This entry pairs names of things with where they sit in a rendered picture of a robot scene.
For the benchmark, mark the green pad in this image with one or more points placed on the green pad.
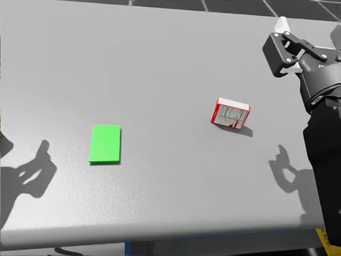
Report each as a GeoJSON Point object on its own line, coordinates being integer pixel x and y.
{"type": "Point", "coordinates": [105, 144]}

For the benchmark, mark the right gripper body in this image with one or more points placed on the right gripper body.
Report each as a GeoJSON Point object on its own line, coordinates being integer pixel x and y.
{"type": "Point", "coordinates": [322, 77]}

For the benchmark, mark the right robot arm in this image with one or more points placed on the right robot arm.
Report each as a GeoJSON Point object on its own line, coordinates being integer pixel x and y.
{"type": "Point", "coordinates": [325, 160]}

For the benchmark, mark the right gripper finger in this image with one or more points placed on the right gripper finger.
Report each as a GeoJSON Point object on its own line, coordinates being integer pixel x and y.
{"type": "Point", "coordinates": [278, 53]}
{"type": "Point", "coordinates": [337, 40]}

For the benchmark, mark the red and white carton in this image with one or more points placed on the red and white carton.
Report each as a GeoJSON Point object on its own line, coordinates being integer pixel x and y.
{"type": "Point", "coordinates": [230, 114]}

